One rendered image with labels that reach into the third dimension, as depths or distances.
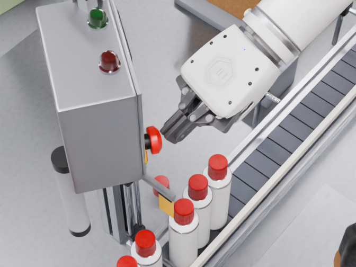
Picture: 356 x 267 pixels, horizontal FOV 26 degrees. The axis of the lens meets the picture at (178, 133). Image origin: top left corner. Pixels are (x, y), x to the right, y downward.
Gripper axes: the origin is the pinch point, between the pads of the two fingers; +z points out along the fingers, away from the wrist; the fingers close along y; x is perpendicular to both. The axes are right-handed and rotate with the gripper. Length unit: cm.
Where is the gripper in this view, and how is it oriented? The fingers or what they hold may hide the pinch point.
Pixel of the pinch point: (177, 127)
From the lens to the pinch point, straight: 102.9
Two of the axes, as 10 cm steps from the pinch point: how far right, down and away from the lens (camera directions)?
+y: 5.7, 6.8, -4.7
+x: 4.2, 2.5, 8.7
